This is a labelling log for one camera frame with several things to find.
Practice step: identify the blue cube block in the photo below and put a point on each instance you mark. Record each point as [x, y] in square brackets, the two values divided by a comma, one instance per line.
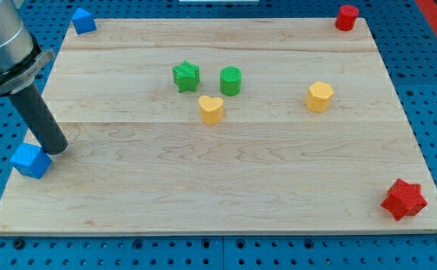
[30, 160]

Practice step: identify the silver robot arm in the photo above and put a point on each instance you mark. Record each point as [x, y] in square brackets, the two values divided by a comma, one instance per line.
[20, 55]

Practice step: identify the yellow heart block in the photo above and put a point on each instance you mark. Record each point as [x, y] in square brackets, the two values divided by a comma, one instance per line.
[211, 109]

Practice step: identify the green cylinder block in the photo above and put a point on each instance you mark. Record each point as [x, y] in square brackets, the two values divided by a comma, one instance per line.
[230, 81]

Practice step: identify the green star block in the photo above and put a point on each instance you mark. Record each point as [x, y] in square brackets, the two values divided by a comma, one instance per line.
[186, 76]

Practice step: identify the wooden board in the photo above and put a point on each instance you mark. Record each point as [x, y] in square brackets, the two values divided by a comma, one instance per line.
[141, 162]

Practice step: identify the yellow hexagon block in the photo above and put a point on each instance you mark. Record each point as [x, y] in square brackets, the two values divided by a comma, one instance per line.
[319, 97]

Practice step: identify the red cylinder block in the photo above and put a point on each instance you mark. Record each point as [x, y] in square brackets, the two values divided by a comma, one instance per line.
[346, 17]

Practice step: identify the blue triangular block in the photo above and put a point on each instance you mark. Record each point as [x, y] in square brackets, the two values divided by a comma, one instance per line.
[83, 21]

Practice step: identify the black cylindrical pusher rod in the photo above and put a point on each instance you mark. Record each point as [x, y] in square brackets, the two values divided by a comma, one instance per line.
[35, 113]

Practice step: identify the red star block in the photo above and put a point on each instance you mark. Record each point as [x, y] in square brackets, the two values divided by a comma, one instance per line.
[404, 199]

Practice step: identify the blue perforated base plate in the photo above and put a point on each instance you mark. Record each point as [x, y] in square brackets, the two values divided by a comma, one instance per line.
[406, 35]

